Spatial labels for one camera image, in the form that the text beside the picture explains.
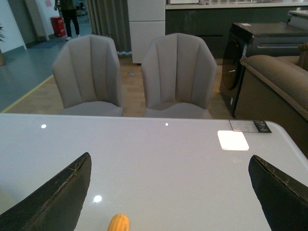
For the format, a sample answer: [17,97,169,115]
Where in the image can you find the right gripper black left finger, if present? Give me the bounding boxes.
[0,152,91,231]

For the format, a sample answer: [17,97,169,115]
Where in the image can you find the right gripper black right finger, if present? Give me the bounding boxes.
[248,155,308,231]

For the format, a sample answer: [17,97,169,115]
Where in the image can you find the yellow corn cob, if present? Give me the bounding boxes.
[107,214,130,231]

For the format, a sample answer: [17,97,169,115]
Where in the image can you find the table label sticker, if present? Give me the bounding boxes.
[229,120,271,133]

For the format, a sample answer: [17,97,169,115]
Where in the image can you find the beige sofa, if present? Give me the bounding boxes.
[235,43,308,155]

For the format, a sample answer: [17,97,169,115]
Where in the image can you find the left grey upholstered chair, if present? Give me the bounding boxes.
[52,35,123,116]

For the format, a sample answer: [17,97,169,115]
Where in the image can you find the grey upholstered chair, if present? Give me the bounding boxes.
[141,33,218,119]
[52,35,123,116]

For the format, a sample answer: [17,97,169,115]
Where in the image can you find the dark washing machine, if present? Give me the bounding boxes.
[219,23,308,116]

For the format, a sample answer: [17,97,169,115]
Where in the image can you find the right grey upholstered chair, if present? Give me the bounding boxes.
[141,33,218,119]

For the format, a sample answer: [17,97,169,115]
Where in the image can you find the red fire extinguisher box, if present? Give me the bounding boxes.
[51,16,66,37]

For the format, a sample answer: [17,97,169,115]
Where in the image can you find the grey kitchen counter cabinet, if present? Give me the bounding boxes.
[166,0,308,59]

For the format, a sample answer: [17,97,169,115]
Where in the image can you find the person in brown sweater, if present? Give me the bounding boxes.
[60,0,80,41]

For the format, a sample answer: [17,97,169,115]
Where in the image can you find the white refrigerator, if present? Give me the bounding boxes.
[127,0,166,64]

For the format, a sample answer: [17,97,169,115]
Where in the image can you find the white microwave oven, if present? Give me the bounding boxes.
[168,0,199,4]

